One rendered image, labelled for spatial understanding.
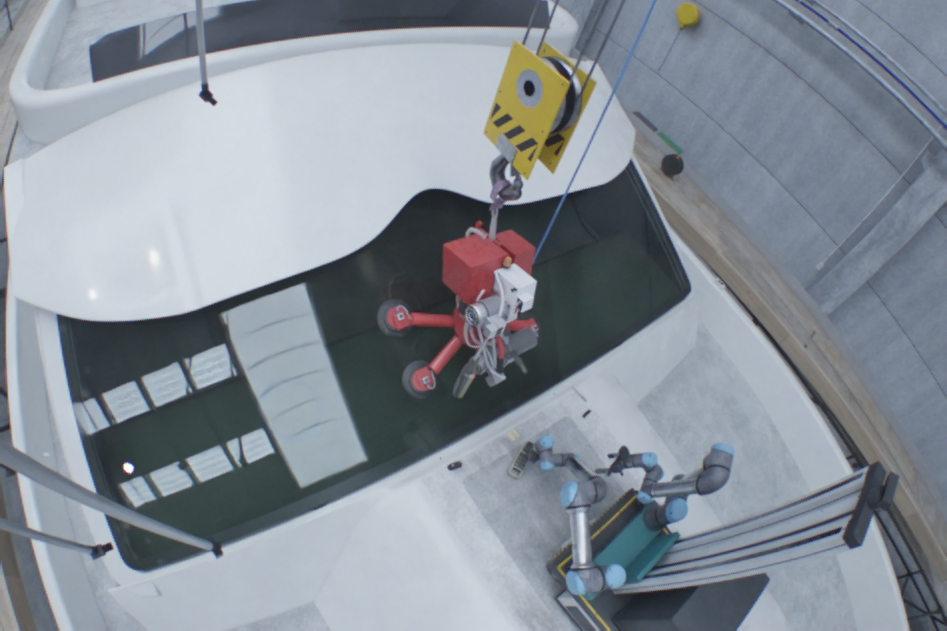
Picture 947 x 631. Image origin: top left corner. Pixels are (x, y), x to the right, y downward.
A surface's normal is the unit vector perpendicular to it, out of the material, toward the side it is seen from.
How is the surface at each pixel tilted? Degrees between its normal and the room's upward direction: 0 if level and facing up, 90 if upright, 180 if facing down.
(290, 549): 54
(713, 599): 0
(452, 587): 14
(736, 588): 0
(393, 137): 20
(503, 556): 0
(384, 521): 25
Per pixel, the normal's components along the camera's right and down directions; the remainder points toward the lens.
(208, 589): 0.52, 0.29
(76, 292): 0.24, -0.26
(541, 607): 0.25, -0.60
